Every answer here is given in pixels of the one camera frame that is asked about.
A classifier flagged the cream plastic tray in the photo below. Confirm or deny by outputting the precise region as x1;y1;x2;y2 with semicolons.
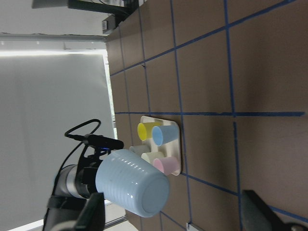
140;116;182;173

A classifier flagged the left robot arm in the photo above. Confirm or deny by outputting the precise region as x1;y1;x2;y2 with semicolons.
43;142;116;231

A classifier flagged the pink plastic cup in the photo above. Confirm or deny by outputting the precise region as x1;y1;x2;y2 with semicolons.
153;157;180;176

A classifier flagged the light blue plastic cup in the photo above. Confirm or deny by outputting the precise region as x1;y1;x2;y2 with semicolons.
95;149;169;218

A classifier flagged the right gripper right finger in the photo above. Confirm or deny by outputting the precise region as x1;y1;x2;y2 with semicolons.
242;190;291;231

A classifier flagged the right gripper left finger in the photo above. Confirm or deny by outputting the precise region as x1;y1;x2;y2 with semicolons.
74;192;105;231

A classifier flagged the pale green plastic cup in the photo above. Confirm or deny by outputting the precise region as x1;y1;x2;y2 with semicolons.
141;152;165;165

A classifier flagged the yellow plastic cup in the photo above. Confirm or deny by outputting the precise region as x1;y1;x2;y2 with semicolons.
137;122;161;141

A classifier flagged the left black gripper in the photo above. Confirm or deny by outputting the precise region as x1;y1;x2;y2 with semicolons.
77;145;111;199

